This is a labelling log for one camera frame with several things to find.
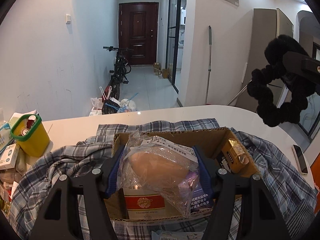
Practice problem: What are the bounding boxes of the black fuzzy scrunchie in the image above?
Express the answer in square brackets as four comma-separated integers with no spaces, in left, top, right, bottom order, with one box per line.
[247,35,319,127]

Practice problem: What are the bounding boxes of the gold blue small box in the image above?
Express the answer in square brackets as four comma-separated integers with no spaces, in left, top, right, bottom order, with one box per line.
[222,138,249,173]

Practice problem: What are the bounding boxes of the bagged beige makeup sponge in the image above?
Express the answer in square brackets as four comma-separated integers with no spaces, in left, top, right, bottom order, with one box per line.
[117,131,200,218]

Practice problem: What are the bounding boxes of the blue plaid shirt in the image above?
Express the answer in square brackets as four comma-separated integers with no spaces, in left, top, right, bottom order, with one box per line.
[9,118,317,239]

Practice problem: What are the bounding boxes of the beige refrigerator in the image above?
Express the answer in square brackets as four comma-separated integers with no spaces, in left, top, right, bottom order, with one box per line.
[235,8,293,112]

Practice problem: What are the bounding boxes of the black smartphone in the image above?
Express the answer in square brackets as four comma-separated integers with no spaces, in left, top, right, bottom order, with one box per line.
[292,145,308,175]

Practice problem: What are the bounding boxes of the white blue flat box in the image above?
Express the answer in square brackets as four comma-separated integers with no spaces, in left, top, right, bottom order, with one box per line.
[0,144,20,170]

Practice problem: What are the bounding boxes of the red white label box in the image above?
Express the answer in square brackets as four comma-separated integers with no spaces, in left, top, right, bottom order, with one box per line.
[123,185,165,220]

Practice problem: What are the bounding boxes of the yellow bin green rim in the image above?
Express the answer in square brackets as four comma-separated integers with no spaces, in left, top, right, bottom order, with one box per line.
[10,114,50,158]

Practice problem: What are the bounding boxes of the white tissue pack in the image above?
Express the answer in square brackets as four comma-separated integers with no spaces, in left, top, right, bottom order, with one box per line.
[0,122,13,153]

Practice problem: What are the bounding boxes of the open cardboard box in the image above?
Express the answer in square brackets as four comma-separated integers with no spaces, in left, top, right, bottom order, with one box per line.
[105,128,258,220]

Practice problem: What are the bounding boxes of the black garbage bag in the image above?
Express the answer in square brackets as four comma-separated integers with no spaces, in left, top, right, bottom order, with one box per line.
[101,99,120,115]

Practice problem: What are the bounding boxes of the clear blue-tied garbage bag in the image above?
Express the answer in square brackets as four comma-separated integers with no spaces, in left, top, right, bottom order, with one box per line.
[117,93,138,113]

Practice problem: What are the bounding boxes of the black framed glass door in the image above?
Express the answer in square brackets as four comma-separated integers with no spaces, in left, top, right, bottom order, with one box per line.
[165,0,187,92]

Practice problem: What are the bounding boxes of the cardboard boxes on floor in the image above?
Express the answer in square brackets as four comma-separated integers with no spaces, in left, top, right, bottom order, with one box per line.
[153,62,169,79]

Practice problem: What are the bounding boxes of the black bicycle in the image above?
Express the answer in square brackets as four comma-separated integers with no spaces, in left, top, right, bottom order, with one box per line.
[103,46,133,100]

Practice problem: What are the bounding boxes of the dark brown entrance door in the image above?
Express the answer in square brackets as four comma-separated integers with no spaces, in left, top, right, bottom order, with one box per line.
[118,2,159,66]

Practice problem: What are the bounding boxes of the grey mop handle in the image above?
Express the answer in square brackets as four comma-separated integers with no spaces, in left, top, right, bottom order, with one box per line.
[205,25,212,105]

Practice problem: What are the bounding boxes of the white wall switch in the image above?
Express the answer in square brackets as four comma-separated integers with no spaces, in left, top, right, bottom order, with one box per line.
[66,14,72,24]

